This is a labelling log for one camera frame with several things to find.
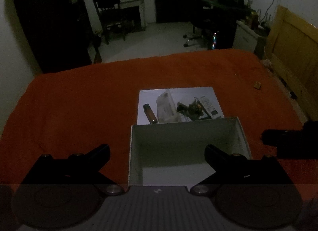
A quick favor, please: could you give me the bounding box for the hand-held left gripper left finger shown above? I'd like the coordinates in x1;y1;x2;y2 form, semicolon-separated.
21;144;125;196

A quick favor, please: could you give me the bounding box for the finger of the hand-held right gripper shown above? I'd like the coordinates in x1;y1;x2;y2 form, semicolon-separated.
261;129;303;146

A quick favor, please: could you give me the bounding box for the dark office chair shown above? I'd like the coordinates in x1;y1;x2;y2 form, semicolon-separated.
182;0;216;48

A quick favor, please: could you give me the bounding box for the dark small item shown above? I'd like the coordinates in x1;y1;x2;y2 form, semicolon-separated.
176;98;211;122

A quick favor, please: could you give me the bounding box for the white paper sheet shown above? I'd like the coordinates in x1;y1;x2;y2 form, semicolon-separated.
136;86;226;125

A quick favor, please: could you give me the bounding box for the white cabinet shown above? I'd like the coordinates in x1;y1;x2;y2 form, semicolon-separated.
235;20;267;59

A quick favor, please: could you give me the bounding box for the white cardboard box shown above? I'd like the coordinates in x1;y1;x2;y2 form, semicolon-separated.
128;116;252;188

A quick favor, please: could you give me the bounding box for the brown bottle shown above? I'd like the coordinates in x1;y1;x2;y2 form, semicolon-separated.
251;11;259;30

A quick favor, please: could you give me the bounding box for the white side table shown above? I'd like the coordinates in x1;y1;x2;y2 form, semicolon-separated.
119;0;147;33

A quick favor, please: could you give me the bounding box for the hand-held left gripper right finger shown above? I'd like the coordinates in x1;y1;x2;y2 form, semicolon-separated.
190;144;294;196

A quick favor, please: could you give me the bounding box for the computer case with coloured lights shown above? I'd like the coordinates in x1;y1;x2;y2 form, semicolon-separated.
210;31;219;50

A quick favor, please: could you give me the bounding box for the white labelled packet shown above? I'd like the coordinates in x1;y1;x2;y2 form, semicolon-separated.
199;96;222;118

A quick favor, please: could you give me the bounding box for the dark wooden chair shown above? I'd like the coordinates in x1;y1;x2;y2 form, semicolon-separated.
92;0;127;45

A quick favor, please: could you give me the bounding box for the brown lighter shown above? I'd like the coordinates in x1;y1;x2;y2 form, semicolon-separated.
143;103;159;124

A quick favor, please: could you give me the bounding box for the dark desk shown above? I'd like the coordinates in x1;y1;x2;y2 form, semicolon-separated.
195;0;251;50

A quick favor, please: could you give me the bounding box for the dark wardrobe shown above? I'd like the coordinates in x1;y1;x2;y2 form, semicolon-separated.
9;0;102;74

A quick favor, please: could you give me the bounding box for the clear plastic bag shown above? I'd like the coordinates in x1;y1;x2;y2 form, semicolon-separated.
155;89;185;123

